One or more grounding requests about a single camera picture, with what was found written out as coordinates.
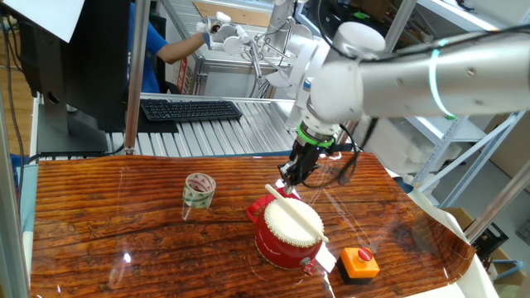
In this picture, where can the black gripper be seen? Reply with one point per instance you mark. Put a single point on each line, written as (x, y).
(308, 157)

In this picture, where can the white drumstick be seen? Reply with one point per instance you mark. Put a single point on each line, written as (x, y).
(298, 215)

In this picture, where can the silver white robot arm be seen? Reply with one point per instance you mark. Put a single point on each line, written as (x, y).
(414, 78)

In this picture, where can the operator bare forearm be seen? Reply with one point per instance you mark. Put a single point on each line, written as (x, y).
(178, 49)

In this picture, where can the small red drum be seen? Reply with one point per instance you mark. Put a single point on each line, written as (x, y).
(281, 248)

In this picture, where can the operator gloved hand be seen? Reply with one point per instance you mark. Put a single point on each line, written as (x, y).
(207, 31)

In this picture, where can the white foam packing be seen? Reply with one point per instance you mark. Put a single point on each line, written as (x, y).
(393, 145)

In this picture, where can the printed packing tape roll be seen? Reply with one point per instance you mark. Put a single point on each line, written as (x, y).
(198, 200)

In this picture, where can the orange emergency stop button box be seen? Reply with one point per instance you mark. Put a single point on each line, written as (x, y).
(356, 267)

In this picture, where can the black keyboard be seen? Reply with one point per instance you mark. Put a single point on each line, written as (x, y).
(190, 111)

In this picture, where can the white haptic teleoperation device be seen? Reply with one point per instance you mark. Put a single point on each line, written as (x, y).
(232, 43)

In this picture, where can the black desk mat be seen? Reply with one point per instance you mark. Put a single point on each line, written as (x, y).
(157, 126)

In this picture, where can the red white printed carton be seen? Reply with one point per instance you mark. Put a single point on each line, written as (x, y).
(184, 76)

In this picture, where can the white metal shelf rack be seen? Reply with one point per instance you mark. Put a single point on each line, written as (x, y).
(447, 140)

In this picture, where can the small cardboard box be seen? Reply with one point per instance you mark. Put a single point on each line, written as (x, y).
(459, 217)

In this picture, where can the brown wooden board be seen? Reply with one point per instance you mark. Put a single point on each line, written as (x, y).
(240, 16)

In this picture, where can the round metal pole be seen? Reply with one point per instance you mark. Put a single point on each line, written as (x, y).
(134, 103)

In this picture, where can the wood grain table sheet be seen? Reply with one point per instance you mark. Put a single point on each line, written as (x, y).
(124, 232)

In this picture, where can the large cardboard box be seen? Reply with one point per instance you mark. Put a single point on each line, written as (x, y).
(517, 149)

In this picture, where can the open cardboard box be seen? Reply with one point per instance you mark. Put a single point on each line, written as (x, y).
(511, 271)

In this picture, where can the black computer monitor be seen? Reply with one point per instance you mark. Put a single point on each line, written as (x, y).
(95, 62)

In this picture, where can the aluminium frame strut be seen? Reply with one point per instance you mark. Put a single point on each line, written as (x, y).
(497, 203)

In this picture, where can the black metal bracket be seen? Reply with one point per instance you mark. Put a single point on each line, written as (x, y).
(490, 240)

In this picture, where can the grey frame post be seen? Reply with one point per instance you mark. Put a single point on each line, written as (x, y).
(10, 248)

